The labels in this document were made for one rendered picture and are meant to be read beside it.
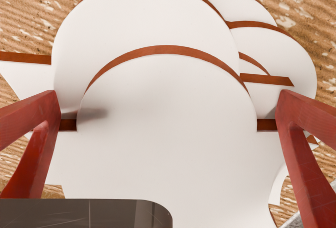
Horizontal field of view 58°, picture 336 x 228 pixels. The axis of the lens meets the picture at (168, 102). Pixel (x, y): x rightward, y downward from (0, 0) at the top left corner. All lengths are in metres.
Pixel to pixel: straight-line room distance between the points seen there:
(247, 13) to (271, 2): 0.02
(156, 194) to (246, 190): 0.05
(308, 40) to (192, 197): 0.11
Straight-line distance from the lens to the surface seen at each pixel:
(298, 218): 0.34
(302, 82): 0.17
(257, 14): 0.16
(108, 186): 0.16
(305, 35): 0.19
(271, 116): 0.16
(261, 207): 0.18
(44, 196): 0.29
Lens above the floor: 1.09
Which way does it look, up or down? 55 degrees down
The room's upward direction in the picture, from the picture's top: 180 degrees counter-clockwise
